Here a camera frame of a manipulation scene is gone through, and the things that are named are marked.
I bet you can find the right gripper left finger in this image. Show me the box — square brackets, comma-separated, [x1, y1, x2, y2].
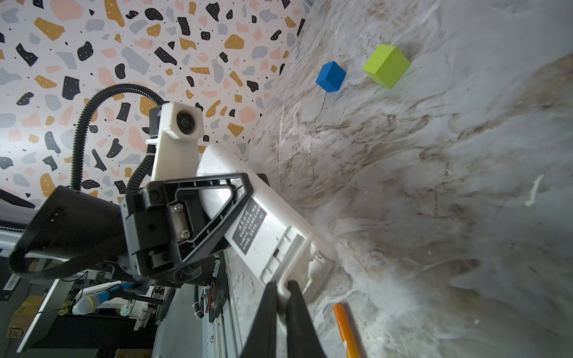
[240, 281, 278, 358]

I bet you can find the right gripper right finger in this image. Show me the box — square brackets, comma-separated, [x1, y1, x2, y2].
[286, 280, 326, 358]

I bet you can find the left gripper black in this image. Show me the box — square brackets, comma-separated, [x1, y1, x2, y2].
[122, 172, 253, 286]

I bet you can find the white red remote control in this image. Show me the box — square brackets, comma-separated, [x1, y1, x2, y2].
[197, 144, 338, 304]

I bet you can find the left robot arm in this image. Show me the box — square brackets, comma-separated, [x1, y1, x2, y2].
[8, 173, 254, 287]

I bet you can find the orange battery lower left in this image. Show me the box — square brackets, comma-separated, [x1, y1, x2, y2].
[333, 302, 361, 358]

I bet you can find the blue cube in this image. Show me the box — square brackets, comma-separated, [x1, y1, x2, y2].
[316, 61, 346, 92]

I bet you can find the green cube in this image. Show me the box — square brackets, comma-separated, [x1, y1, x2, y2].
[363, 45, 410, 88]

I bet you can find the aluminium mounting rail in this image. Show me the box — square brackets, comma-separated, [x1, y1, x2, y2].
[151, 250, 252, 358]

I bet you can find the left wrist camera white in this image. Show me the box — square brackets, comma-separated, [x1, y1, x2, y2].
[146, 102, 204, 181]

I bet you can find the black corrugated cable conduit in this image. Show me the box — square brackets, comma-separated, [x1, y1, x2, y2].
[70, 84, 167, 193]

